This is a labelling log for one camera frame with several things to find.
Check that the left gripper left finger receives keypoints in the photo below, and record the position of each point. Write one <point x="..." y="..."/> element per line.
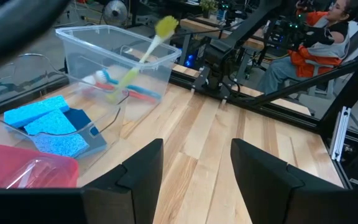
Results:
<point x="135" y="193"/>

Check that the yellow-green dish brush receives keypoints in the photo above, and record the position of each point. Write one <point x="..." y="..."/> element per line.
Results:
<point x="165" y="26"/>

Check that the person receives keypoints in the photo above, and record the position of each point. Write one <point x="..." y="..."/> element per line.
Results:
<point x="312" y="62"/>

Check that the clear plastic tub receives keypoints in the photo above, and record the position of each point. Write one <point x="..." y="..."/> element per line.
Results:
<point x="82" y="40"/>

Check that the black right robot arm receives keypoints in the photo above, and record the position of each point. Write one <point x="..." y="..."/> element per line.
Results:
<point x="219" y="62"/>

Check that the black teleoperation rig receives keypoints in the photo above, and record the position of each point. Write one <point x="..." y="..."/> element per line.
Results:
<point x="291" y="34"/>

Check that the round floor fan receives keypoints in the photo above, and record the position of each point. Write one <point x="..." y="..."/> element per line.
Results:
<point x="115" y="12"/>

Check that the small potted plant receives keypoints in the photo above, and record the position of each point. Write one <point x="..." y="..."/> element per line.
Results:
<point x="208" y="4"/>

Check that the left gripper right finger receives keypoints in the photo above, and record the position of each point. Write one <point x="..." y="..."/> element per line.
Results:
<point x="266" y="193"/>

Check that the wooden background table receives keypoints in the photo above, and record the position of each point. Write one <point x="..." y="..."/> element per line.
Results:
<point x="197" y="25"/>

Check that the silver aluminium extrusion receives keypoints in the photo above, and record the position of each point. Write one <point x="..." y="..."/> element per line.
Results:
<point x="340" y="133"/>

